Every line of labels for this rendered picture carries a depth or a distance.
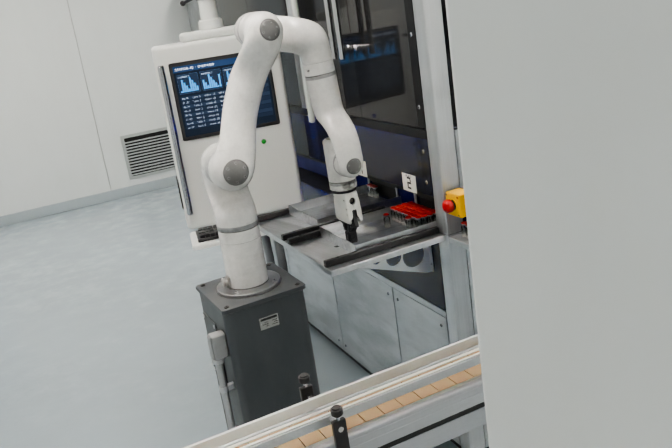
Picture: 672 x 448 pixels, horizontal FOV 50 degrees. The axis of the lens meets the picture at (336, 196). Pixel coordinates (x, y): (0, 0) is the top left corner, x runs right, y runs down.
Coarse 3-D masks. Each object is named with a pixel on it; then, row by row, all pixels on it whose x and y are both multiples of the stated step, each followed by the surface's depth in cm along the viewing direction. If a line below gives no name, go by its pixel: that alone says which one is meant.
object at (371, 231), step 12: (372, 216) 250; (324, 228) 239; (336, 228) 244; (360, 228) 244; (372, 228) 243; (384, 228) 241; (396, 228) 239; (420, 228) 228; (336, 240) 231; (360, 240) 233; (372, 240) 221; (384, 240) 223
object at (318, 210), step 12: (360, 192) 285; (300, 204) 275; (312, 204) 277; (324, 204) 279; (360, 204) 272; (372, 204) 259; (384, 204) 261; (396, 204) 263; (300, 216) 264; (312, 216) 266; (324, 216) 264
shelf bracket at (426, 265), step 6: (426, 252) 237; (402, 258) 233; (426, 258) 237; (432, 258) 237; (372, 264) 229; (378, 264) 230; (384, 264) 231; (402, 264) 234; (420, 264) 237; (426, 264) 238; (432, 264) 238; (396, 270) 233; (402, 270) 234; (408, 270) 235; (414, 270) 236; (420, 270) 237; (426, 270) 238; (432, 270) 238
